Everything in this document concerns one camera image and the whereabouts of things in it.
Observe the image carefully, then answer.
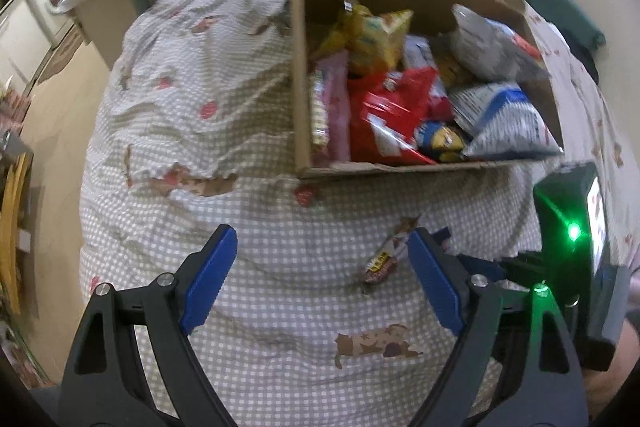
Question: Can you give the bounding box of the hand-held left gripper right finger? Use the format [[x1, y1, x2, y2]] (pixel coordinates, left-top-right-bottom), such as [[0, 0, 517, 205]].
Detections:
[[407, 227, 588, 427]]

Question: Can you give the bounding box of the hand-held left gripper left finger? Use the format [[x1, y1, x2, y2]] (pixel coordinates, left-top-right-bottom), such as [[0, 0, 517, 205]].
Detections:
[[57, 224, 241, 427]]

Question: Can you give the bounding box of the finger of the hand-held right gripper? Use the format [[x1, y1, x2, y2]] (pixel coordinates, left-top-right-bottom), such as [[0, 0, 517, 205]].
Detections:
[[492, 293, 534, 359], [432, 229, 546, 286]]

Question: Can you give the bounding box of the small brown snack bar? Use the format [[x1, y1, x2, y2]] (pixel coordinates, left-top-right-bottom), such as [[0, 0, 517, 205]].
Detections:
[[360, 214, 423, 295]]

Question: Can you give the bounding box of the blue and white snack bag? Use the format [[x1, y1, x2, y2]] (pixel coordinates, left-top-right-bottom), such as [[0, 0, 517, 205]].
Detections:
[[447, 81, 565, 160]]

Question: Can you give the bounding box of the red and white snack bag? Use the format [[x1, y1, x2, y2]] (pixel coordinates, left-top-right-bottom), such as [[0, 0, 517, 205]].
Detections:
[[402, 34, 453, 120]]

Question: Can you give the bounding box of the red cartoon snack packet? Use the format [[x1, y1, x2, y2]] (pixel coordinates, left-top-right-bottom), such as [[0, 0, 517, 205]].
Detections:
[[347, 67, 441, 165]]

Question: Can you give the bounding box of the tan snack packet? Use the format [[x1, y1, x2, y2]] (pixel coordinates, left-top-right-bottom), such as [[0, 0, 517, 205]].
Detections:
[[367, 9, 416, 72]]

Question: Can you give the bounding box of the person's right forearm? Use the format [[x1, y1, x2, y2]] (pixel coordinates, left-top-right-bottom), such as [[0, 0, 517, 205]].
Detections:
[[582, 322, 640, 413]]

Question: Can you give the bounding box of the yellow and blue snack packet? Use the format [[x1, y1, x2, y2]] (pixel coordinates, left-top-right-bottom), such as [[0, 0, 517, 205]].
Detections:
[[415, 119, 473, 164]]

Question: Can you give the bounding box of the pink snack packet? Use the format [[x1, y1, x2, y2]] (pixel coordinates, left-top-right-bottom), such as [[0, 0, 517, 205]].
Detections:
[[326, 51, 352, 164]]

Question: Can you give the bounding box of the long colourful candy packet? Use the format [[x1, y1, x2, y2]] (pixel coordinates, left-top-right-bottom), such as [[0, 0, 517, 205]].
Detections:
[[310, 72, 332, 148]]

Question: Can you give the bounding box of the checked bed sheet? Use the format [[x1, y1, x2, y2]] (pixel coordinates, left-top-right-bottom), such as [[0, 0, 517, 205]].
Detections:
[[77, 0, 640, 427]]

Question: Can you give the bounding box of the silver snack bag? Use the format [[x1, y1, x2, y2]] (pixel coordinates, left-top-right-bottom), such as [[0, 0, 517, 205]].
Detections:
[[450, 4, 551, 82]]

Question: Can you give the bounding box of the wooden chair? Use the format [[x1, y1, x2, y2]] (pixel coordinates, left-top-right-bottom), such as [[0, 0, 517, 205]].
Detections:
[[0, 127, 36, 313]]

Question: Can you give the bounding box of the brown floor mat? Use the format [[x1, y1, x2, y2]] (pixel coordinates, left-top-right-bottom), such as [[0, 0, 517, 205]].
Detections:
[[30, 22, 86, 82]]

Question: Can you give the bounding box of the white cabinet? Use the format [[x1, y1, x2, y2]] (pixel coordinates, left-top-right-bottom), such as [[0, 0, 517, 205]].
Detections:
[[0, 2, 53, 82]]

